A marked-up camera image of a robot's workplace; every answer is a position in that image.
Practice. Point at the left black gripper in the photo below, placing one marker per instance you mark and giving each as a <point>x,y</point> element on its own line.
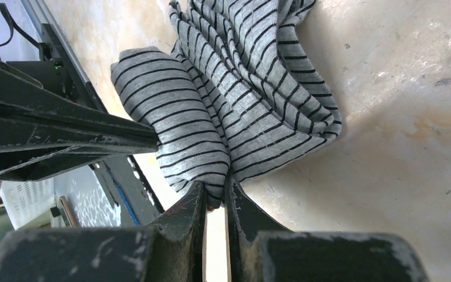
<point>34,152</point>

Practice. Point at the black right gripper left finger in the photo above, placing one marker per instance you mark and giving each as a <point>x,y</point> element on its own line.
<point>170,248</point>

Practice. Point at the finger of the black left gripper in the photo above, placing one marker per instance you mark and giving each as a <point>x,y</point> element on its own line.
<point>22,99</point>

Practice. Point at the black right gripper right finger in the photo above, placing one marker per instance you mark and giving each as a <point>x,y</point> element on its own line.
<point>262,249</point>

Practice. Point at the grey striped underwear orange trim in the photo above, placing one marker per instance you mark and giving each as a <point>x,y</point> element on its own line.
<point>237,94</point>

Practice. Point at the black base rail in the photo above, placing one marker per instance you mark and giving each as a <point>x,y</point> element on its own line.
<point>109,190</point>

